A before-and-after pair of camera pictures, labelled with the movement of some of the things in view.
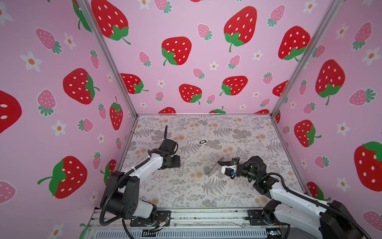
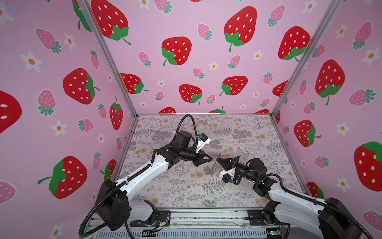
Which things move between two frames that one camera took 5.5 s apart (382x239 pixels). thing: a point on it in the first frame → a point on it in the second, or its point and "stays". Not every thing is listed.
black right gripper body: (236, 161) stays
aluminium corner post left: (86, 8) stays
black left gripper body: (174, 161) → (189, 155)
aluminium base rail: (198, 223) stays
